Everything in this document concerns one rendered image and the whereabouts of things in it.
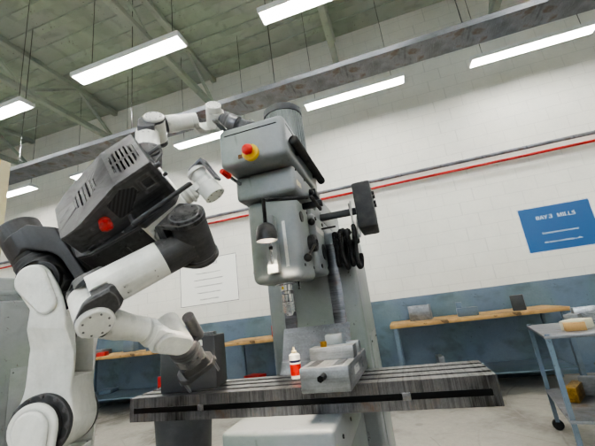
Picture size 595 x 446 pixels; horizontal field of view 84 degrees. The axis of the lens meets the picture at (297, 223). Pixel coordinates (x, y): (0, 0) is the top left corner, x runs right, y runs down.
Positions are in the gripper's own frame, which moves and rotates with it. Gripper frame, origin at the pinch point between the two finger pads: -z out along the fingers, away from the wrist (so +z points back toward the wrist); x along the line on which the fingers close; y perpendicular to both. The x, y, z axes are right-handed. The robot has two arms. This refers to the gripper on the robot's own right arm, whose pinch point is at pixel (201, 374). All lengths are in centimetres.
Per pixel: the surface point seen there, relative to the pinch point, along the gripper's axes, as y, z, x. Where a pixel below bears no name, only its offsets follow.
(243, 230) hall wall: 393, -264, 181
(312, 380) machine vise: -29.0, 5.0, 24.3
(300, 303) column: 18, -28, 53
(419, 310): 76, -285, 263
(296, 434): -35.0, 0.1, 12.4
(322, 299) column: 11, -26, 61
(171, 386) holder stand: 15.6, -16.2, -10.8
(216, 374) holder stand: 6.4, -14.8, 4.2
